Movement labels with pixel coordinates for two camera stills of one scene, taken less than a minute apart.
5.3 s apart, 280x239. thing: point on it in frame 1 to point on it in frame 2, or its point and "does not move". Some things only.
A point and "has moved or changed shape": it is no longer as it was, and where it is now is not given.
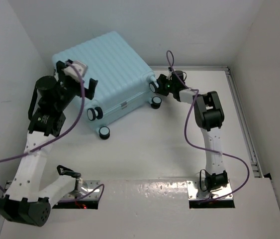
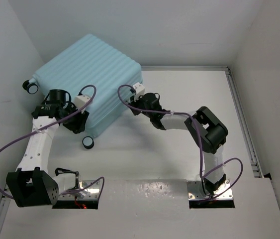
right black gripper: (162, 80) to (135, 104)
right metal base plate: (195, 192) does not move
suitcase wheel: (92, 113) to (32, 88)
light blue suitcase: (124, 81) has moved or changed shape
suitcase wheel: (104, 133) to (88, 142)
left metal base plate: (85, 186) does not move
